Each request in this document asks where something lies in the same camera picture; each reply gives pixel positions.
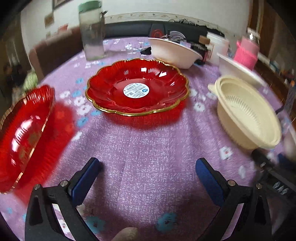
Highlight large red gold-rimmed plate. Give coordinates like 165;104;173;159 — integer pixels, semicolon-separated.
1;85;55;194

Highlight cream plastic colander bowl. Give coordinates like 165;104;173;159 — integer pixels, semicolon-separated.
208;75;282;150

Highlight white bowl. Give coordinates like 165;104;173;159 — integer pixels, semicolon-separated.
149;38;203;69
217;54;267;89

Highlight small red gold-rimmed plate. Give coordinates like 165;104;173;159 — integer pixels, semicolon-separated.
85;58;190;117

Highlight pink sleeved bottle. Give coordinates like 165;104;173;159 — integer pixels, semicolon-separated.
234;28;260;70

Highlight brown armchair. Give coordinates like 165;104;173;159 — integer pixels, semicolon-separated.
29;26;83;82

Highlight white plastic cup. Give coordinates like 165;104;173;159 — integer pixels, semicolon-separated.
206;32;229;65

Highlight dark jar with cork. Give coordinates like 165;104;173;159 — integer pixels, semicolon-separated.
191;35;210;65

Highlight black small device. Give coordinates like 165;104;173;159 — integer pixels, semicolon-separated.
161;31;187;44

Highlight black charger adapter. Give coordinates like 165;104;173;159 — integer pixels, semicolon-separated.
140;47;152;55

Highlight clear bottle green lid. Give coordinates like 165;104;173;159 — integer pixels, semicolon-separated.
78;1;105;61

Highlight black leather sofa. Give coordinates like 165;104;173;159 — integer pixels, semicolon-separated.
104;21;225;43

